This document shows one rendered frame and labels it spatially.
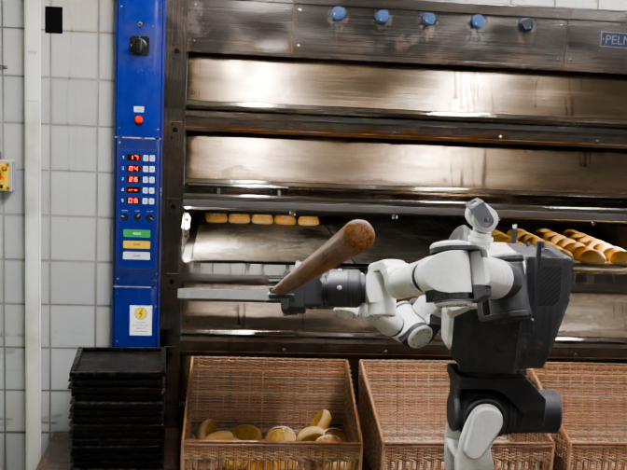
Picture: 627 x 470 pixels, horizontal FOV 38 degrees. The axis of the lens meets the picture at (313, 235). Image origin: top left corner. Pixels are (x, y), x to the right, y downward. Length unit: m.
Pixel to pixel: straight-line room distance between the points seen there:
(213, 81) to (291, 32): 0.31
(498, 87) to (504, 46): 0.14
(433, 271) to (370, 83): 1.39
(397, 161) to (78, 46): 1.13
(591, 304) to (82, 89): 1.95
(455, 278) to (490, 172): 1.42
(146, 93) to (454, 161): 1.08
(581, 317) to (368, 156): 0.99
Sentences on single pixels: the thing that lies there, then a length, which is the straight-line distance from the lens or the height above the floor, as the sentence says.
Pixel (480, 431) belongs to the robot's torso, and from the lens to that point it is 2.35.
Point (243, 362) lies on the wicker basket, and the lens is 3.17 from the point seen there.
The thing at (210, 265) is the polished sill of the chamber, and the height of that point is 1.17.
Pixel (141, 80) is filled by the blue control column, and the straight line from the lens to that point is 3.05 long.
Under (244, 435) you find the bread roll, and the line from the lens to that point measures 3.11.
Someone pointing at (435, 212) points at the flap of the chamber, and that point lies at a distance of 3.03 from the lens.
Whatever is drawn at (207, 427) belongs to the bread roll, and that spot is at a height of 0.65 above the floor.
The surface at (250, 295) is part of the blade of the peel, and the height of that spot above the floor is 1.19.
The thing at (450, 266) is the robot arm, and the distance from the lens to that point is 1.83.
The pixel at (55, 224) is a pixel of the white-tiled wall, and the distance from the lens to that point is 3.15.
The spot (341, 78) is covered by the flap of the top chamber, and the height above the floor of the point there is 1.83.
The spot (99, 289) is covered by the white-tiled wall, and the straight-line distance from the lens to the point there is 3.17.
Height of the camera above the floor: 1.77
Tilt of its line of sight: 9 degrees down
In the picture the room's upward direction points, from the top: 3 degrees clockwise
